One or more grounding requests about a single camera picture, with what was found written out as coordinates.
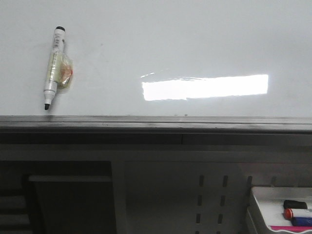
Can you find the white whiteboard marker with tape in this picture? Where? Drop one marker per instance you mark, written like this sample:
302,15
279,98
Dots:
59,69

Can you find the white whiteboard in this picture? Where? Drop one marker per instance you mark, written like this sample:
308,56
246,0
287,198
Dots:
215,58

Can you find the red capped whiteboard marker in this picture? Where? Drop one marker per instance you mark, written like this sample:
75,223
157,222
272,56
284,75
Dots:
295,213

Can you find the blue capped whiteboard marker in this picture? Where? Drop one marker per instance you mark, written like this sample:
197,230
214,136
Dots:
302,221

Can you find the white perforated pegboard panel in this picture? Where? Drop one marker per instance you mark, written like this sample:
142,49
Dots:
179,197

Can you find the white wavy-edged marker tray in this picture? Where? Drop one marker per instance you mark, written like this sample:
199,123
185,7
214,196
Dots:
266,208

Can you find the dark grey cabinet panel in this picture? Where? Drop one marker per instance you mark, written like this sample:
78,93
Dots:
56,197

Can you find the black marker cap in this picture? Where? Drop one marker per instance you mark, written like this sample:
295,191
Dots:
294,204

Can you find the pink highlighter pen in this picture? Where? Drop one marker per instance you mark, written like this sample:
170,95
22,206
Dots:
293,229

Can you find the grey whiteboard bottom frame rail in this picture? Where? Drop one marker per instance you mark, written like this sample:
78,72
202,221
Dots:
279,131

